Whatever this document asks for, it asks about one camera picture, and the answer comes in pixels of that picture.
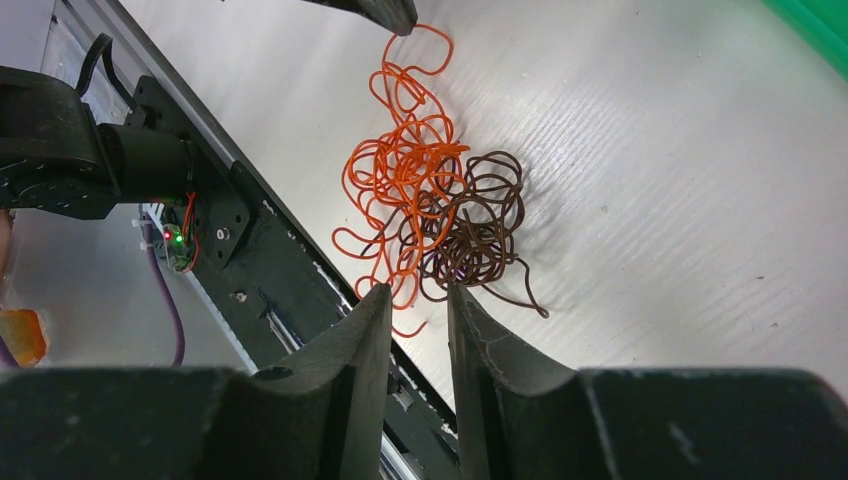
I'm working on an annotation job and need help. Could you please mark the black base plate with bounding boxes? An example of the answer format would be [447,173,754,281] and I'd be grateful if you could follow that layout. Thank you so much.
[125,72,465,480]

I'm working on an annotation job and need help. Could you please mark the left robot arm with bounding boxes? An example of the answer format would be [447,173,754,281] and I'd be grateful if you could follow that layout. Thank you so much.
[1,1,269,225]

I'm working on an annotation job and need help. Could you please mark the dark brown cable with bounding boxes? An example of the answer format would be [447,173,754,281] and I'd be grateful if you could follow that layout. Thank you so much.
[360,150,550,319]

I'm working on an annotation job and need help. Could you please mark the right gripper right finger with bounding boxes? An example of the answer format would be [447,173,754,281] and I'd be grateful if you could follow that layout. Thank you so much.
[448,284,847,479]

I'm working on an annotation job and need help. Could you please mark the orange cable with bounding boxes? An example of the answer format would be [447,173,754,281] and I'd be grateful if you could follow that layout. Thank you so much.
[331,23,472,339]

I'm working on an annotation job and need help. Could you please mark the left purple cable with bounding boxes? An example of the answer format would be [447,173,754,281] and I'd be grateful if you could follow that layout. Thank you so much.
[142,225,187,369]

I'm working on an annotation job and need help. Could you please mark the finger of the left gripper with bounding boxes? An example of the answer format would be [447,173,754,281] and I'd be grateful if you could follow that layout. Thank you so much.
[307,0,418,36]

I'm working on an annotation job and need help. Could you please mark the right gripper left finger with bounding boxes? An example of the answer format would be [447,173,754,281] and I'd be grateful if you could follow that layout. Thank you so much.
[1,284,392,479]

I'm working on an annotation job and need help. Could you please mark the orange object outside cell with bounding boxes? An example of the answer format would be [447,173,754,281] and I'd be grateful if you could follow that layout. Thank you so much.
[1,309,48,368]

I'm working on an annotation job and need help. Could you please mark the green plastic bin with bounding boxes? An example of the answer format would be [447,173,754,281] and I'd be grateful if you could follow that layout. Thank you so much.
[763,0,847,80]

